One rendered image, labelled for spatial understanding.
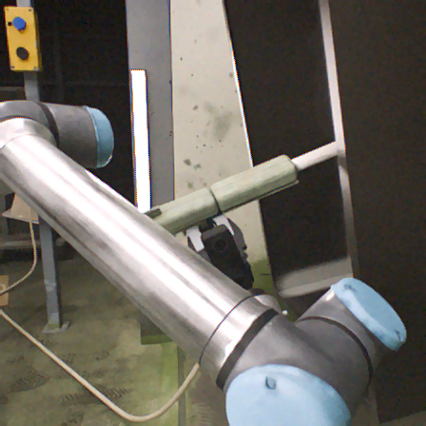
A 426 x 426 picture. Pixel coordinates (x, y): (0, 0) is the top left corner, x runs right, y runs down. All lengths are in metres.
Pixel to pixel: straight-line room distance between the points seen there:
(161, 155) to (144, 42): 0.47
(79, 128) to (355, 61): 0.46
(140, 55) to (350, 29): 1.19
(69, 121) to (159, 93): 1.00
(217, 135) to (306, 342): 1.38
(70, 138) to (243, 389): 0.51
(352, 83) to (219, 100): 1.12
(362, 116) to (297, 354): 0.39
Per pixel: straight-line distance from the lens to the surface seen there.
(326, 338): 0.36
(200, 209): 0.61
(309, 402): 0.30
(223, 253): 0.53
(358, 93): 0.59
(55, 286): 2.07
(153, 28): 1.71
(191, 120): 1.64
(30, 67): 1.92
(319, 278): 1.31
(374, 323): 0.41
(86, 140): 0.69
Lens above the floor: 0.95
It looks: 11 degrees down
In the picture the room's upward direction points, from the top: straight up
